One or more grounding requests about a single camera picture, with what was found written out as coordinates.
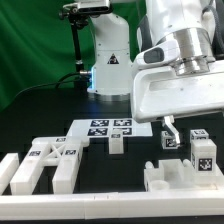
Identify white tagged cube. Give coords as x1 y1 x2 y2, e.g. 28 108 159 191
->
161 131 178 149
190 129 209 140

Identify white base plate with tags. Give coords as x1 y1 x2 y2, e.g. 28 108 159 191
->
67 118 153 138

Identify camera on stand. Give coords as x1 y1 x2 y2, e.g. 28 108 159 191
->
63 0 110 14

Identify white U-shaped obstacle fence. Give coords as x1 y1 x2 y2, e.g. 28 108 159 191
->
0 153 224 220

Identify white tagged cube left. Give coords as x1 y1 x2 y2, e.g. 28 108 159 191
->
161 131 178 149

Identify black cables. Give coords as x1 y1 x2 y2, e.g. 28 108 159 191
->
13 73 88 99

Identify green backdrop curtain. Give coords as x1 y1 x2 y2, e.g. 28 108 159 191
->
0 0 149 113

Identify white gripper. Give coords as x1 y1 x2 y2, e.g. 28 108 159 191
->
131 40 224 146

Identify black camera stand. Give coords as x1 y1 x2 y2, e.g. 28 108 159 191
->
59 9 88 91

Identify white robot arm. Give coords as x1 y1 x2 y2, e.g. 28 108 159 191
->
88 0 224 143

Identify white chair seat part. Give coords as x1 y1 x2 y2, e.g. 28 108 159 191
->
144 159 224 192

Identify white chair back frame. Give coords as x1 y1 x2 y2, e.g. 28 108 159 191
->
10 137 90 195

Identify white tagged cube right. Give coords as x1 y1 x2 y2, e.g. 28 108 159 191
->
190 129 209 140

